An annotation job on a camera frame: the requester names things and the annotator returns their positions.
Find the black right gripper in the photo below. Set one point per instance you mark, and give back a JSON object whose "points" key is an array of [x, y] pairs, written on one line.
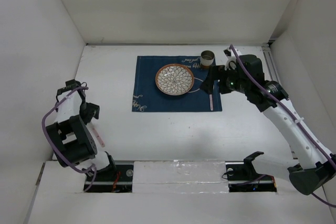
{"points": [[217, 72]]}

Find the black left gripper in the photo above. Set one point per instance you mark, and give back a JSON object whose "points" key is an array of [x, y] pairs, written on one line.
{"points": [[93, 112]]}

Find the pink handled knife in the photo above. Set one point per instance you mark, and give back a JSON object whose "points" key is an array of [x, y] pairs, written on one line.
{"points": [[211, 102]]}

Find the pink handled fork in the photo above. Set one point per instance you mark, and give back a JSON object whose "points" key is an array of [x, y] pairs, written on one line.
{"points": [[98, 137]]}

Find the white cup with cork base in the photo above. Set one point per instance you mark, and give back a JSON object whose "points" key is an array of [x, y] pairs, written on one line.
{"points": [[206, 59]]}

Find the floral patterned ceramic bowl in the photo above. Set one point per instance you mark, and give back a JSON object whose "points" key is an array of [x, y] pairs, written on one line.
{"points": [[174, 79]]}

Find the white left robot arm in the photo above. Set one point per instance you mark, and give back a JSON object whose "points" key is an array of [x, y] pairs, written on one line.
{"points": [[69, 136]]}

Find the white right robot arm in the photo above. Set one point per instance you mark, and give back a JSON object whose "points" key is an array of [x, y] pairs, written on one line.
{"points": [[314, 164]]}

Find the aluminium rail on right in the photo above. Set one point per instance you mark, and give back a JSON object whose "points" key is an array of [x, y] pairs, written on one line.
{"points": [[270, 63]]}

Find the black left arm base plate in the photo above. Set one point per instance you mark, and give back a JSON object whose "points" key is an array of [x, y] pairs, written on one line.
{"points": [[110, 180]]}

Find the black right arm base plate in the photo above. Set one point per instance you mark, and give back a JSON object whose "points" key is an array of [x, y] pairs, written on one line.
{"points": [[242, 177]]}

